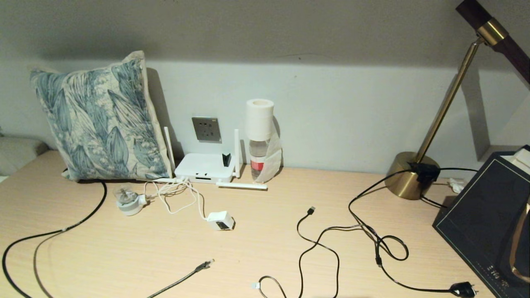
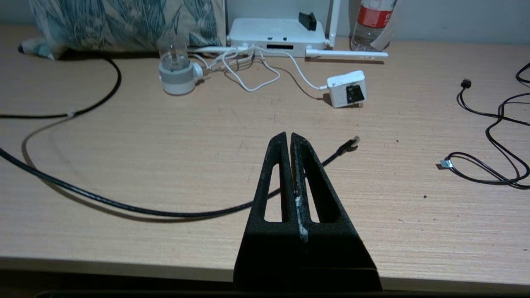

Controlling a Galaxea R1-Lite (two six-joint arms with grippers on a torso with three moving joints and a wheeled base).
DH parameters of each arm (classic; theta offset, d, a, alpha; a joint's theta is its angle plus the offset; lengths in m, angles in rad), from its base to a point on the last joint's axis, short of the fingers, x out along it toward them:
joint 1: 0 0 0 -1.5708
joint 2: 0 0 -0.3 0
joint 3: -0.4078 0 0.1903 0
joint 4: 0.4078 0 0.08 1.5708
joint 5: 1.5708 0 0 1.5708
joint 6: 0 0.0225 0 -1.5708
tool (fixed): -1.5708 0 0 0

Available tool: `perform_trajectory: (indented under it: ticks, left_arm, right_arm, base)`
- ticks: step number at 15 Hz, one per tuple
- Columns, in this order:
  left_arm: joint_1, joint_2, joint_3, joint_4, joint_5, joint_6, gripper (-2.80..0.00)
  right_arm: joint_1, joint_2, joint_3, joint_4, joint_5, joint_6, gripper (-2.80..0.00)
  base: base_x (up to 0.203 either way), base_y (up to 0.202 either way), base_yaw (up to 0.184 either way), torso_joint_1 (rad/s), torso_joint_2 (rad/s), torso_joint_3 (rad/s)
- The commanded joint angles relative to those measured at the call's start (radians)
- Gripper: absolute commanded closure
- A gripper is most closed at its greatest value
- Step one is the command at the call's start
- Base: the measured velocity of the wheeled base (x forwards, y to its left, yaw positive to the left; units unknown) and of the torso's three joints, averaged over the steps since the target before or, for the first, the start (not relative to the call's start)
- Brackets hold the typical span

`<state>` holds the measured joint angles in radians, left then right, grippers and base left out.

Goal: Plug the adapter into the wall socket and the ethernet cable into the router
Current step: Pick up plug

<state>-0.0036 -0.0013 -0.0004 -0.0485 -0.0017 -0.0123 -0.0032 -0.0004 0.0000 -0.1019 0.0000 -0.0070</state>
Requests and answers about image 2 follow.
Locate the black ethernet cable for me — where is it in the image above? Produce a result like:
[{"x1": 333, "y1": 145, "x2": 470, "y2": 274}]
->
[{"x1": 0, "y1": 53, "x2": 361, "y2": 219}]

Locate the white router with antennas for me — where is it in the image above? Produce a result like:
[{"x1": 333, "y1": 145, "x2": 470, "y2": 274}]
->
[{"x1": 226, "y1": 0, "x2": 390, "y2": 60}]

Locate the black USB cable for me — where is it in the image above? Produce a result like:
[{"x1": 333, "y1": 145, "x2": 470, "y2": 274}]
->
[{"x1": 436, "y1": 78, "x2": 530, "y2": 190}]

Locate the clear dome night light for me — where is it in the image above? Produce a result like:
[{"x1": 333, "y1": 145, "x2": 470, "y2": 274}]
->
[{"x1": 158, "y1": 34, "x2": 204, "y2": 96}]

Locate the small black clip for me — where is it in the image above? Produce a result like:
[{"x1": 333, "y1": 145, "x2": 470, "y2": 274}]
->
[{"x1": 298, "y1": 12, "x2": 318, "y2": 31}]

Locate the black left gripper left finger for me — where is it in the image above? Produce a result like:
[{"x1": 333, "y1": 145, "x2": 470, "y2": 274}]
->
[{"x1": 233, "y1": 132, "x2": 307, "y2": 292}]

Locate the white cord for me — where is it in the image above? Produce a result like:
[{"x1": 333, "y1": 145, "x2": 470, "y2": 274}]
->
[{"x1": 188, "y1": 43, "x2": 330, "y2": 92}]

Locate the clear bottle with red label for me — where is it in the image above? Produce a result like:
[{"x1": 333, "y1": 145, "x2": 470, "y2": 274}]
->
[{"x1": 350, "y1": 0, "x2": 399, "y2": 52}]

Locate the black lamp power cord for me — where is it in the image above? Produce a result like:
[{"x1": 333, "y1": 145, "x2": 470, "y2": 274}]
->
[{"x1": 515, "y1": 62, "x2": 530, "y2": 85}]

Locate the blue leaf print pillow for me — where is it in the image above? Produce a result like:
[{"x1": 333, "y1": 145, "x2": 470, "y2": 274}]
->
[{"x1": 17, "y1": 0, "x2": 227, "y2": 60}]

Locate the white power adapter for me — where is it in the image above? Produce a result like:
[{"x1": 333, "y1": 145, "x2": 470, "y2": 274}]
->
[{"x1": 326, "y1": 70, "x2": 368, "y2": 109}]

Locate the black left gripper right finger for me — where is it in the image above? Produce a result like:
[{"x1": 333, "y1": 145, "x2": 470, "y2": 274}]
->
[{"x1": 291, "y1": 132, "x2": 383, "y2": 292}]

